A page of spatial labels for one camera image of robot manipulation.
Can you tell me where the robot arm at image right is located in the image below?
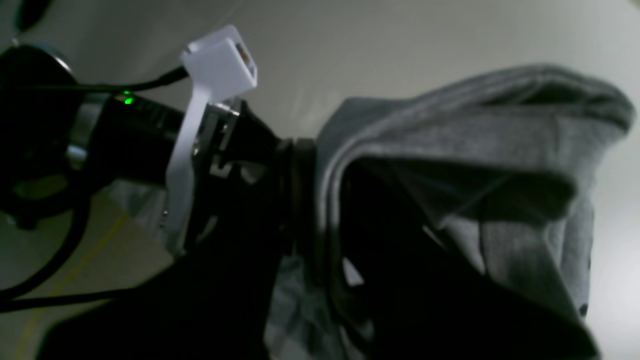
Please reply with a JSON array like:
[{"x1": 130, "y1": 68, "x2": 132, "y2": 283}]
[{"x1": 1, "y1": 25, "x2": 315, "y2": 313}]

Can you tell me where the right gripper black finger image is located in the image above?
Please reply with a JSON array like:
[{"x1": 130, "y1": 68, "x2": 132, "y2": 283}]
[{"x1": 274, "y1": 137, "x2": 327, "y2": 289}]

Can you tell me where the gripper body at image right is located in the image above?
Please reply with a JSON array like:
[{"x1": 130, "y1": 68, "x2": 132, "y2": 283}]
[{"x1": 164, "y1": 24, "x2": 279, "y2": 257}]

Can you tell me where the yellow cable on floor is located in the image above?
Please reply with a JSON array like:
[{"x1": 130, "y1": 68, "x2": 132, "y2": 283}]
[{"x1": 15, "y1": 212, "x2": 132, "y2": 360}]

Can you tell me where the grey T-shirt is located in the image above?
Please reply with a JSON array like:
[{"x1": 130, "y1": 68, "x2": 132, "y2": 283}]
[{"x1": 107, "y1": 62, "x2": 637, "y2": 360}]

